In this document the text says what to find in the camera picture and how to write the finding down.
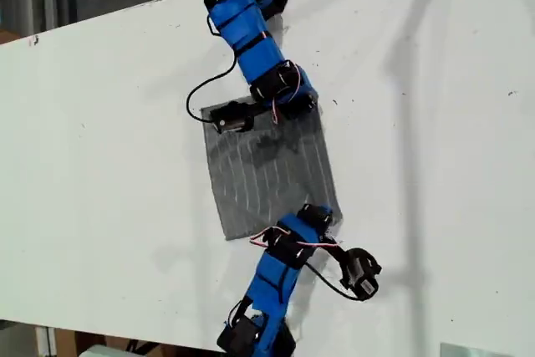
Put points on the grey striped square towel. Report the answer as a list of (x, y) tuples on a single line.
[(259, 173)]

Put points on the brown cardboard box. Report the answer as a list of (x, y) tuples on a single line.
[(64, 342)]

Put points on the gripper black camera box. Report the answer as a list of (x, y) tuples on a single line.
[(361, 273), (232, 116)]

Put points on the white table bracket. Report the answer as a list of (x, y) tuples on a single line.
[(45, 340)]

